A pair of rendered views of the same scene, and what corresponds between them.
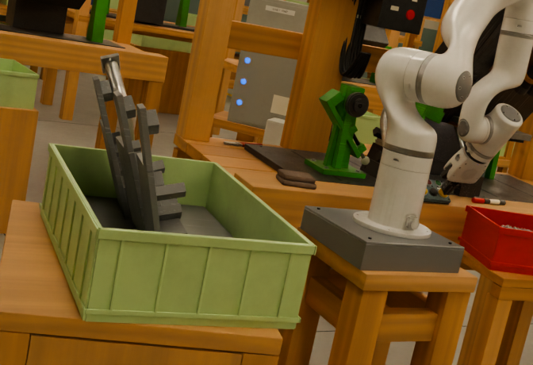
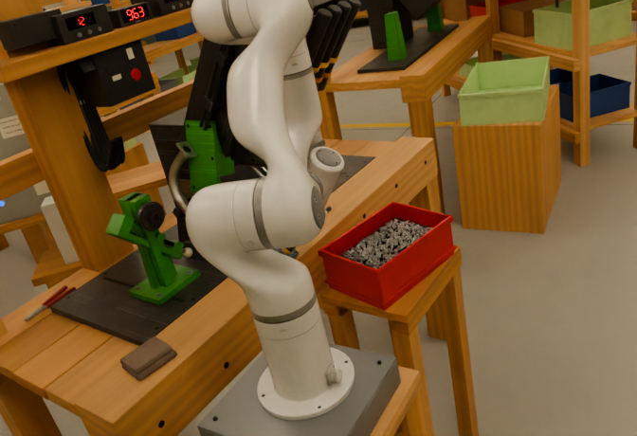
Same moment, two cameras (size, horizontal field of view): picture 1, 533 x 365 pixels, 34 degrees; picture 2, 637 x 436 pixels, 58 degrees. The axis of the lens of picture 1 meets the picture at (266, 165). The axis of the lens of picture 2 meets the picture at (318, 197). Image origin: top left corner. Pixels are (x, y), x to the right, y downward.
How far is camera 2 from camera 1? 1.23 m
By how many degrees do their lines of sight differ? 27
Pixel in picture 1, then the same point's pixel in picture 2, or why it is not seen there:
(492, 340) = (418, 365)
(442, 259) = (387, 390)
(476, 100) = not seen: hidden behind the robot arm
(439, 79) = (291, 222)
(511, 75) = (312, 120)
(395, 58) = (209, 215)
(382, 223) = (303, 398)
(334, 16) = (56, 118)
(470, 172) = not seen: hidden behind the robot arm
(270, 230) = not seen: outside the picture
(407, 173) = (303, 336)
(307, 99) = (83, 215)
